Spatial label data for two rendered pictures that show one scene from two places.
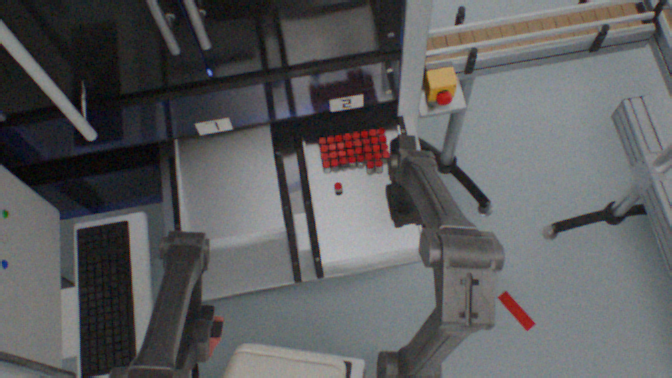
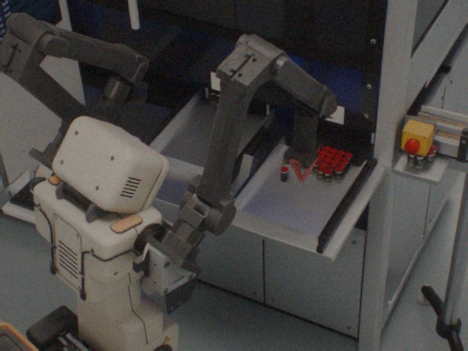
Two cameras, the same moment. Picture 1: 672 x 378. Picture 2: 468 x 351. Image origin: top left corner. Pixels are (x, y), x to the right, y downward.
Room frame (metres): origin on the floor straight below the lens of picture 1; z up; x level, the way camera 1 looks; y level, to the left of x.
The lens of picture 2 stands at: (-1.07, -0.94, 2.62)
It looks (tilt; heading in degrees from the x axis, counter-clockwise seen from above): 41 degrees down; 33
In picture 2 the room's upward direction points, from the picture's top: 3 degrees counter-clockwise
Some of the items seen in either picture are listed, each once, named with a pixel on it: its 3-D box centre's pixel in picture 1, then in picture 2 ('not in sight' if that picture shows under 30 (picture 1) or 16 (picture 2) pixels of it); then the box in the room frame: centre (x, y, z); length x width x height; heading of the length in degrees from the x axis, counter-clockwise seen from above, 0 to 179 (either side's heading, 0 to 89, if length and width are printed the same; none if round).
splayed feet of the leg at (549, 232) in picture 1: (611, 217); not in sight; (0.76, -1.00, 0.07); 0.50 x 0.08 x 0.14; 94
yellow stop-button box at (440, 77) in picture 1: (439, 82); (417, 136); (0.89, -0.29, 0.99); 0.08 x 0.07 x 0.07; 4
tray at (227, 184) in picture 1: (227, 177); (211, 132); (0.73, 0.30, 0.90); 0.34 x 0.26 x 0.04; 4
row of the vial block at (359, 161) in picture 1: (356, 162); (312, 167); (0.73, -0.05, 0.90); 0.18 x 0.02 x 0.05; 93
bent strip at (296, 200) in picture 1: (299, 220); (238, 177); (0.58, 0.11, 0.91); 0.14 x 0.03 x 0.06; 4
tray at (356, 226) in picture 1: (362, 194); (300, 187); (0.64, -0.05, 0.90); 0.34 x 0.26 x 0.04; 3
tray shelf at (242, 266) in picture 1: (296, 194); (252, 169); (0.67, 0.12, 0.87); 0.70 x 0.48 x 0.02; 94
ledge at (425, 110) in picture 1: (437, 91); (423, 163); (0.93, -0.30, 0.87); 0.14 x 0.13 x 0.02; 4
